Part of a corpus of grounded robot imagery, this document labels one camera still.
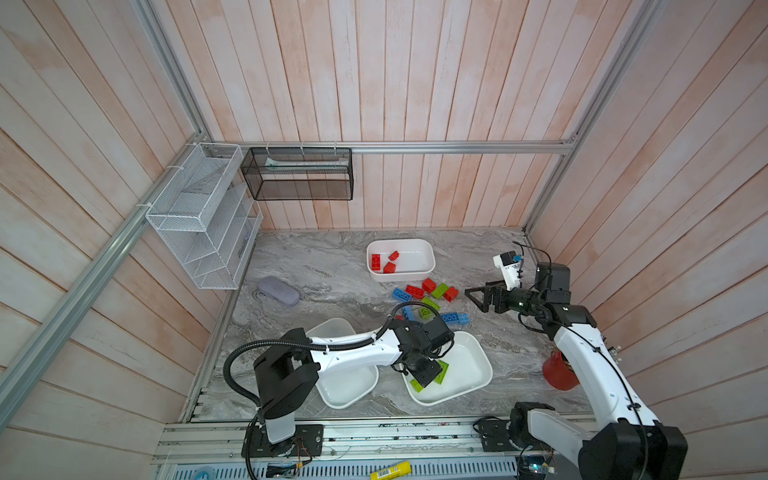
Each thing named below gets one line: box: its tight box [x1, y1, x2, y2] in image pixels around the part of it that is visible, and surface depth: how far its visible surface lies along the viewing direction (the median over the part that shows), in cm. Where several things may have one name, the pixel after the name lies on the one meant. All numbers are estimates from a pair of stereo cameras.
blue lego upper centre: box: [392, 288, 413, 303], surface depth 101 cm
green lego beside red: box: [432, 283, 449, 299], surface depth 103 cm
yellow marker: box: [370, 461, 411, 480], surface depth 69 cm
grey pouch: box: [258, 276, 301, 307], surface depth 100 cm
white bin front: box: [401, 331, 493, 405], surface depth 84 cm
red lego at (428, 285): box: [422, 278, 437, 294], surface depth 103 cm
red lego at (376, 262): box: [371, 254, 381, 271], surface depth 109 cm
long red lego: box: [406, 285, 425, 300], surface depth 103 cm
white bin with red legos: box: [366, 239, 436, 282], surface depth 112 cm
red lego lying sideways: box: [444, 286, 459, 303], surface depth 102 cm
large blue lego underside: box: [440, 312, 460, 325], surface depth 97 cm
